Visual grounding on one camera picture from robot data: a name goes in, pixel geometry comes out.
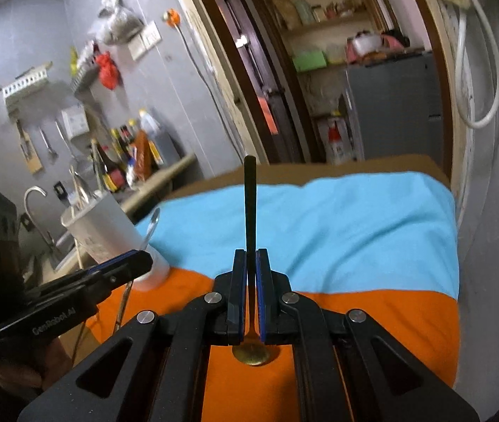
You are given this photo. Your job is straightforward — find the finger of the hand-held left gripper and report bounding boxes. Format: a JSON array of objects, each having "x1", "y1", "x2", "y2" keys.
[
  {"x1": 25, "y1": 270, "x2": 118, "y2": 305},
  {"x1": 80, "y1": 250, "x2": 153, "y2": 281}
]

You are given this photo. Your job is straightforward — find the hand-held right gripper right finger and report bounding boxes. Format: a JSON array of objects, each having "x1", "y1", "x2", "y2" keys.
[{"x1": 256, "y1": 248, "x2": 481, "y2": 422}]

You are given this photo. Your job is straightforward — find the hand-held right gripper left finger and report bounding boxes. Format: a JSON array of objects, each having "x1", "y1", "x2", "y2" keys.
[{"x1": 17, "y1": 248, "x2": 249, "y2": 422}]

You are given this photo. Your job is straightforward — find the large silver spoon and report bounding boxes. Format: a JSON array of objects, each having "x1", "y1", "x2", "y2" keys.
[{"x1": 113, "y1": 208, "x2": 161, "y2": 335}]

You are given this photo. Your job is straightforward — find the white utensil holder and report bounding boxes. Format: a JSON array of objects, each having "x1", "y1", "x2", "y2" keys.
[{"x1": 60, "y1": 191, "x2": 171, "y2": 293}]

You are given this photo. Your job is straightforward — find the gold spoon with black handle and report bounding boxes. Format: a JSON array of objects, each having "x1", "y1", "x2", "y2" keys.
[{"x1": 231, "y1": 155, "x2": 279, "y2": 367}]

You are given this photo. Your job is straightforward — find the person's left hand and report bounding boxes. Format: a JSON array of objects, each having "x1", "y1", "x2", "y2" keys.
[{"x1": 0, "y1": 338, "x2": 74, "y2": 394}]

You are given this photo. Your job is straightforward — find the metal faucet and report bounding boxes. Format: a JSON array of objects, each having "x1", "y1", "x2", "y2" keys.
[{"x1": 24, "y1": 186, "x2": 63, "y2": 260}]

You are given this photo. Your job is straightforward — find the dark soy sauce bottle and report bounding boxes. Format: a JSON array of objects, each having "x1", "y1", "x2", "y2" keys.
[{"x1": 90, "y1": 140, "x2": 120, "y2": 193}]

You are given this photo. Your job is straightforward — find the orange sauce packet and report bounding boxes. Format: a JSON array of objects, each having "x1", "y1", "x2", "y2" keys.
[{"x1": 133, "y1": 129, "x2": 152, "y2": 181}]

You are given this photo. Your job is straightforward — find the blue and orange cloth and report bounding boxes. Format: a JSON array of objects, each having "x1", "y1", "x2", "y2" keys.
[{"x1": 74, "y1": 171, "x2": 460, "y2": 422}]

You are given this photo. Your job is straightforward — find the clear yellow-capped oil bottle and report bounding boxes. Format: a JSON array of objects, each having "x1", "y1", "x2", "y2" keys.
[{"x1": 139, "y1": 109, "x2": 180, "y2": 168}]

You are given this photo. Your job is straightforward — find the hanging metal utensil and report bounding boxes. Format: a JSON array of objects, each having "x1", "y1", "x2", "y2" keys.
[{"x1": 37, "y1": 125, "x2": 59, "y2": 161}]

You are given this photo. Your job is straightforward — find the hanging slotted ladle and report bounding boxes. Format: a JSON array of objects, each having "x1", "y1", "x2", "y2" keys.
[{"x1": 53, "y1": 119, "x2": 78, "y2": 159}]

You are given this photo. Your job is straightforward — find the wooden cutting board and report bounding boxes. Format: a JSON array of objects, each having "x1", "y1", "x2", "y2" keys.
[{"x1": 14, "y1": 119, "x2": 43, "y2": 174}]

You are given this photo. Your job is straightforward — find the red and white bag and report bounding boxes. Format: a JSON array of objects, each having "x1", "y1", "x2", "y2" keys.
[{"x1": 326, "y1": 116, "x2": 356, "y2": 163}]

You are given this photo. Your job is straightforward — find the red plastic bag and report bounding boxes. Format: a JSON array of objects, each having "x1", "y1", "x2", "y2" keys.
[{"x1": 95, "y1": 52, "x2": 122, "y2": 91}]

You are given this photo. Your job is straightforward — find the dark wooden door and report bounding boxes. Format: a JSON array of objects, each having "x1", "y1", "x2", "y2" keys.
[{"x1": 201, "y1": 0, "x2": 303, "y2": 165}]

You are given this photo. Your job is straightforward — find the grey hanging plastic bag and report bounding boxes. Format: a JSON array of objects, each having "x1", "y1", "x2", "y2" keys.
[{"x1": 89, "y1": 0, "x2": 145, "y2": 47}]

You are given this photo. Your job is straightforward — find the grey refrigerator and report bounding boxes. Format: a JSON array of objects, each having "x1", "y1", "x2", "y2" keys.
[{"x1": 344, "y1": 52, "x2": 446, "y2": 163}]

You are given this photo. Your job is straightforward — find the green box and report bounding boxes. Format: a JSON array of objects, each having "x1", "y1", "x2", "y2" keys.
[{"x1": 292, "y1": 49, "x2": 327, "y2": 72}]

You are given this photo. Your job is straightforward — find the white pot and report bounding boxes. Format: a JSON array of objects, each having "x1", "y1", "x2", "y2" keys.
[{"x1": 348, "y1": 32, "x2": 384, "y2": 60}]

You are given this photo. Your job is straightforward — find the wooden shelf unit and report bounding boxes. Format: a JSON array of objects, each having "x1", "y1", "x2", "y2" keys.
[{"x1": 258, "y1": 0, "x2": 391, "y2": 80}]

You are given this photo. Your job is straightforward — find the pink cloth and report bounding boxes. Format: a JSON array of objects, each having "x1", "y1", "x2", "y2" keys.
[{"x1": 381, "y1": 31, "x2": 411, "y2": 50}]

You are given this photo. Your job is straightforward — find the white wall box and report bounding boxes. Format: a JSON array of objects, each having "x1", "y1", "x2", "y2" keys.
[{"x1": 60, "y1": 103, "x2": 89, "y2": 139}]

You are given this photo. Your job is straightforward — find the white wall rack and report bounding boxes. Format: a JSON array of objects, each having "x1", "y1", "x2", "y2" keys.
[{"x1": 0, "y1": 62, "x2": 53, "y2": 100}]

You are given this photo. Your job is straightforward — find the black wire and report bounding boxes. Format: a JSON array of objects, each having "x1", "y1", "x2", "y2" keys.
[{"x1": 177, "y1": 25, "x2": 244, "y2": 161}]

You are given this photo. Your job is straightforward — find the white wall switch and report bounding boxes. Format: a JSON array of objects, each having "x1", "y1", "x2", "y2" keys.
[{"x1": 127, "y1": 22, "x2": 162, "y2": 61}]

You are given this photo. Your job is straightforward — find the white hose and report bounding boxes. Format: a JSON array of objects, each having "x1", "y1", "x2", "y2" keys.
[{"x1": 454, "y1": 0, "x2": 499, "y2": 130}]

